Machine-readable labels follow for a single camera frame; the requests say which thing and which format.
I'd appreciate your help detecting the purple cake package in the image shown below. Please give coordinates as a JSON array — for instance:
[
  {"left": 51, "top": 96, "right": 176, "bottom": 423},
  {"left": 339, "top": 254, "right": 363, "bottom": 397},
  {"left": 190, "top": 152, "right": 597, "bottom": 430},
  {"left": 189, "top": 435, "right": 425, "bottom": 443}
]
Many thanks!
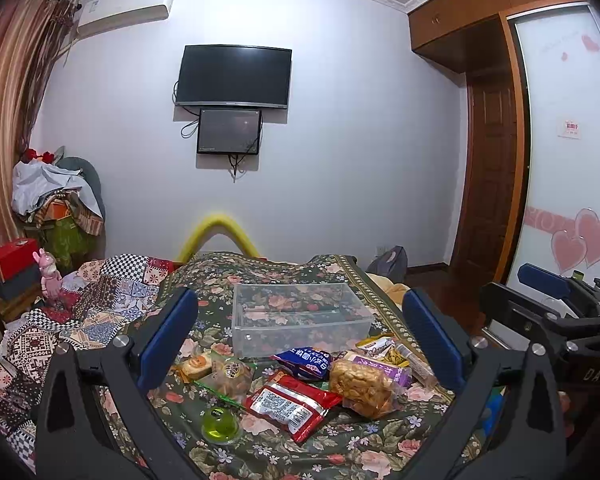
[{"left": 342, "top": 351, "right": 413, "bottom": 387}]

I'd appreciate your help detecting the green jelly cup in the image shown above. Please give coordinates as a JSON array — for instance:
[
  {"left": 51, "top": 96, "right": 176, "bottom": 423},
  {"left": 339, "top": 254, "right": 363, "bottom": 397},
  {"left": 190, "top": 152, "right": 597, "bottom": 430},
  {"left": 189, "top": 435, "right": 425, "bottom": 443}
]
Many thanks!
[{"left": 201, "top": 406, "right": 240, "bottom": 445}]

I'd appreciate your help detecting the green edged pastry bag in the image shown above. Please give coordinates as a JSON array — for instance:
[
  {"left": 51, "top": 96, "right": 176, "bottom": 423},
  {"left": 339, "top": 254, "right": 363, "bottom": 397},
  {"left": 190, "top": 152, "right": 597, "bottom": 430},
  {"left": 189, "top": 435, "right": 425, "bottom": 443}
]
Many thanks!
[{"left": 195, "top": 354, "right": 254, "bottom": 404}]

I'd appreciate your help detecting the fried dough snack bag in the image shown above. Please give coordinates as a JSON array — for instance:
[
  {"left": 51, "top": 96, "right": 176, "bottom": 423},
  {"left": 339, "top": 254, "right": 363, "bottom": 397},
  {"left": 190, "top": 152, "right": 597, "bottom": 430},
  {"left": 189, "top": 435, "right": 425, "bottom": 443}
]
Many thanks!
[{"left": 329, "top": 359, "right": 398, "bottom": 419}]

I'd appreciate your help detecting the red snack packet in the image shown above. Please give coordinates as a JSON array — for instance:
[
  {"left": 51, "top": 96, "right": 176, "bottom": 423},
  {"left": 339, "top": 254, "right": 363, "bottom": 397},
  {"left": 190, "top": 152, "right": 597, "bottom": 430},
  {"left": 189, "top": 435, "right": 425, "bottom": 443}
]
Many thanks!
[{"left": 242, "top": 370, "right": 342, "bottom": 444}]

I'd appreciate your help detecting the blue snack packet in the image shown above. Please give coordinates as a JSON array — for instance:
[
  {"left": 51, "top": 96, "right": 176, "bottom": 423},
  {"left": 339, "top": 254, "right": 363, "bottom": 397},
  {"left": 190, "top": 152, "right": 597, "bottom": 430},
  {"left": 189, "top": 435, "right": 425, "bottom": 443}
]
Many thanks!
[{"left": 272, "top": 347, "right": 332, "bottom": 382}]

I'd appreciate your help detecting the yellow brown snack packet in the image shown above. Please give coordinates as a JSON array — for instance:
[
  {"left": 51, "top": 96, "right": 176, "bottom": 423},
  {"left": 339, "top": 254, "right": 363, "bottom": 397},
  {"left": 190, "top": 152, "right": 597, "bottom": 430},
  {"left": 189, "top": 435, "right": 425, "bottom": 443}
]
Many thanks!
[{"left": 355, "top": 334, "right": 438, "bottom": 389}]

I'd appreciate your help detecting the white wardrobe sliding door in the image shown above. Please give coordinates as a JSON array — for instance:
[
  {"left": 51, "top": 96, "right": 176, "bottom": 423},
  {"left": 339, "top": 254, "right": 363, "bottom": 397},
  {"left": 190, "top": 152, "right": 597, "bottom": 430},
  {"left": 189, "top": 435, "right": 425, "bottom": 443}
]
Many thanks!
[{"left": 507, "top": 3, "right": 600, "bottom": 288}]

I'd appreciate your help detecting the brown wooden door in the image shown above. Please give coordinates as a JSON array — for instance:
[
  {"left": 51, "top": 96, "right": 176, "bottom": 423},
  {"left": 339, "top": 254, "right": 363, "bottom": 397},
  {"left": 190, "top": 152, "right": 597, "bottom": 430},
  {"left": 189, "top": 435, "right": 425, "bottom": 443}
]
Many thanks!
[{"left": 452, "top": 72, "right": 517, "bottom": 286}]

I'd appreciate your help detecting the orange wrapped pastry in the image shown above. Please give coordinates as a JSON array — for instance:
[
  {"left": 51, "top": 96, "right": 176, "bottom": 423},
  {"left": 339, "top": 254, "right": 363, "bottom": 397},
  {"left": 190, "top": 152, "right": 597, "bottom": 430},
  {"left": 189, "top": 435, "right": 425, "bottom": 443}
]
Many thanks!
[{"left": 174, "top": 352, "right": 213, "bottom": 384}]

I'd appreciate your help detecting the patchwork quilt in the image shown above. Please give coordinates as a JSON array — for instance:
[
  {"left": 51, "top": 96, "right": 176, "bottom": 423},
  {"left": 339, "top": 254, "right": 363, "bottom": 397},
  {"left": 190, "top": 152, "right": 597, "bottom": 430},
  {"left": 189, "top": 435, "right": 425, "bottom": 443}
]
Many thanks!
[{"left": 0, "top": 254, "right": 178, "bottom": 471}]

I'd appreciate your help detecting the beige blanket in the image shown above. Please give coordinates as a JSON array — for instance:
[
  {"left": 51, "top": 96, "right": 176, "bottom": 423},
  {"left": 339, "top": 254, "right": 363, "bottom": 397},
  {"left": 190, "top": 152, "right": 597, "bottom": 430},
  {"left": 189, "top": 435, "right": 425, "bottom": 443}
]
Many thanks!
[{"left": 367, "top": 273, "right": 411, "bottom": 307}]

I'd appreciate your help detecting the grey backpack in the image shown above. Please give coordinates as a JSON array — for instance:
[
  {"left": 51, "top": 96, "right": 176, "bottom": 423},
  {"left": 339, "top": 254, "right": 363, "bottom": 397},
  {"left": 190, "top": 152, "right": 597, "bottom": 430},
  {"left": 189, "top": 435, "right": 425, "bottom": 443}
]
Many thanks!
[{"left": 366, "top": 246, "right": 408, "bottom": 283}]

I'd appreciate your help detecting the pink rabbit toy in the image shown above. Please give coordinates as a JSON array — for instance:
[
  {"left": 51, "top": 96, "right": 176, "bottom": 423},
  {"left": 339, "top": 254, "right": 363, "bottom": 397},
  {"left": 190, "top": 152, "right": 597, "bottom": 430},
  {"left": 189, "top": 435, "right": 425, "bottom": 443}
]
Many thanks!
[{"left": 32, "top": 248, "right": 62, "bottom": 304}]

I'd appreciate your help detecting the clear plastic storage box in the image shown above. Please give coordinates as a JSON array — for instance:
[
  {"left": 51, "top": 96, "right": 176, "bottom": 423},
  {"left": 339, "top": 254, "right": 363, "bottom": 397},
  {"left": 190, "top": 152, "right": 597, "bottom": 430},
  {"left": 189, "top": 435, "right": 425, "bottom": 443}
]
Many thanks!
[{"left": 232, "top": 283, "right": 376, "bottom": 359}]

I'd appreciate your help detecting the dark floral bedspread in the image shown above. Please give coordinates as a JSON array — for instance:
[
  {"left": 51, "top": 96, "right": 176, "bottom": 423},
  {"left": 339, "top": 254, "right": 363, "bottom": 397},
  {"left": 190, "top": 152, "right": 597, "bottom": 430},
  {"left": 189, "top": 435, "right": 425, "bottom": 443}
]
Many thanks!
[{"left": 99, "top": 250, "right": 487, "bottom": 480}]

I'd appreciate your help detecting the red gift box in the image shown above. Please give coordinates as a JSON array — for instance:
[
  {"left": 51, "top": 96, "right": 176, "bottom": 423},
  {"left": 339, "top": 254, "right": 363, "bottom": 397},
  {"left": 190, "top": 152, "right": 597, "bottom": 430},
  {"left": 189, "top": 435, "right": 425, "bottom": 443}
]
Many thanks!
[{"left": 0, "top": 237, "right": 38, "bottom": 282}]

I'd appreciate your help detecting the pile of clothes on chair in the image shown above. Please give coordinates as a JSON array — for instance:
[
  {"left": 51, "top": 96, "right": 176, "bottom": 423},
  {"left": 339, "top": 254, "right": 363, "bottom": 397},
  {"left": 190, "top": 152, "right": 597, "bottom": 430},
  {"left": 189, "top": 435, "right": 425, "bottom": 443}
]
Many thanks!
[{"left": 10, "top": 148, "right": 106, "bottom": 273}]

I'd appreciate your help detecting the wooden overhead cabinet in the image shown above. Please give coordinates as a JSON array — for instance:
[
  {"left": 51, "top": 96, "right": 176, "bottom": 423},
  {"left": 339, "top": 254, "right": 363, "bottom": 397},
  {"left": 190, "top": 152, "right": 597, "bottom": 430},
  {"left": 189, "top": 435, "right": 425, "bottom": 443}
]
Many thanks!
[{"left": 408, "top": 0, "right": 584, "bottom": 74}]

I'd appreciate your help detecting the striped curtain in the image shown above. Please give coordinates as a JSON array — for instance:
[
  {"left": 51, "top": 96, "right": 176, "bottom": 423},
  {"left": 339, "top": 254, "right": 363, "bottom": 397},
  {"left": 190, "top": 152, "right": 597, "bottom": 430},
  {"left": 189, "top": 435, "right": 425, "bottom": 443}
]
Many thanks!
[{"left": 0, "top": 0, "right": 80, "bottom": 351}]

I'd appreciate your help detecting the white air conditioner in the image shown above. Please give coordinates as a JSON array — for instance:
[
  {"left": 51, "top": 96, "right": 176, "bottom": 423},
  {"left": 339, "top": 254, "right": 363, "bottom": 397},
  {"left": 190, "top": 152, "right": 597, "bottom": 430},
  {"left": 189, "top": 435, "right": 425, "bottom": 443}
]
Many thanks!
[{"left": 76, "top": 0, "right": 173, "bottom": 39}]

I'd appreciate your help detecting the yellow foam bed rail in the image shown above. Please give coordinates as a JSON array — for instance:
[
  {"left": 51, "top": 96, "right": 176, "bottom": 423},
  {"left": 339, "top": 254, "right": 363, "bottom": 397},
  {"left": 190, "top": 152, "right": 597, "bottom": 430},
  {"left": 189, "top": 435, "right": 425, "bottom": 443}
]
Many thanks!
[{"left": 178, "top": 212, "right": 261, "bottom": 263}]

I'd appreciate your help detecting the small wall monitor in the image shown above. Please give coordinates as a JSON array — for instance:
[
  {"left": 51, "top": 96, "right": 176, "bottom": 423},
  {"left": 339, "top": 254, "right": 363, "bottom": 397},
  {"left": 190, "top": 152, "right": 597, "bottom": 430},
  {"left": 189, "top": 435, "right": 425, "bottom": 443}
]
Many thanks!
[{"left": 197, "top": 107, "right": 262, "bottom": 155}]

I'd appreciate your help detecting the large wall television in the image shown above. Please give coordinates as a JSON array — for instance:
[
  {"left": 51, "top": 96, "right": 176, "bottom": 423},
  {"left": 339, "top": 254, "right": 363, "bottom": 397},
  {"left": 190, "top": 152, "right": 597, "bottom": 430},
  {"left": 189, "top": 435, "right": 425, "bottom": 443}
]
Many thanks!
[{"left": 175, "top": 44, "right": 292, "bottom": 110}]

